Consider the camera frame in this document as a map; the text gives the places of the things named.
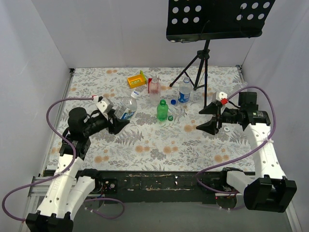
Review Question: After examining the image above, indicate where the clear bottle blue label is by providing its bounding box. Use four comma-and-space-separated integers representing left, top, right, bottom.
114, 91, 140, 120

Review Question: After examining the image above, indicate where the clear Pepsi bottle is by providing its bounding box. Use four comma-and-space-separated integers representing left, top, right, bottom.
178, 77, 193, 103

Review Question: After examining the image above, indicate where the green plastic bottle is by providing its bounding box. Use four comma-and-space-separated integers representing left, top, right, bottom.
156, 99, 169, 121

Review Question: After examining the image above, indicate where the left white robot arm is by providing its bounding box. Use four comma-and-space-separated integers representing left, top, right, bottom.
26, 107, 129, 232

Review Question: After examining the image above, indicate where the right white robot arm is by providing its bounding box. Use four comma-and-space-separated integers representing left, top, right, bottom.
197, 92, 297, 213

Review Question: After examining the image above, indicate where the yellow plastic box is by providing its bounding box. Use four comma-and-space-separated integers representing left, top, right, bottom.
127, 70, 147, 88

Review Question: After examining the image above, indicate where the floral tablecloth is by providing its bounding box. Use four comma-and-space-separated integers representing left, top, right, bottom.
57, 67, 250, 171

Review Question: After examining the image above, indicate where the red plastic box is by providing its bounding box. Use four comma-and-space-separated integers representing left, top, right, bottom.
148, 78, 156, 94

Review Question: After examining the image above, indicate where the black music stand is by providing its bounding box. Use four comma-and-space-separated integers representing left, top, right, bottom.
166, 0, 276, 111

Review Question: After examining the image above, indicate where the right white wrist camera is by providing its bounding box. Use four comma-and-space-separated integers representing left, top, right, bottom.
211, 91, 228, 105

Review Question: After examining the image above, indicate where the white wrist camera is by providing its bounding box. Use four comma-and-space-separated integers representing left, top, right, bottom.
93, 95, 114, 119
211, 91, 228, 105

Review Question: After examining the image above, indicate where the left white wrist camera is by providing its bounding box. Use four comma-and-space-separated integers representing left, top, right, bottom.
93, 95, 114, 119

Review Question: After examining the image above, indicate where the clear bottle by wall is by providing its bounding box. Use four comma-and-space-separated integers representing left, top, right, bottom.
237, 82, 248, 90

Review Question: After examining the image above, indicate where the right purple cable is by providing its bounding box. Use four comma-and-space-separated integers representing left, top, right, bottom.
195, 86, 277, 211

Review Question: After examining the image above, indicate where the purple cable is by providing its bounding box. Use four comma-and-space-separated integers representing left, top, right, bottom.
1, 95, 126, 222
195, 86, 277, 211

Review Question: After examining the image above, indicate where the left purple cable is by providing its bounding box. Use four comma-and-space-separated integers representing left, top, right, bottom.
1, 95, 126, 222

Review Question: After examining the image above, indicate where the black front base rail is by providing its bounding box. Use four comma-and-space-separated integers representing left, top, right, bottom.
72, 170, 242, 206

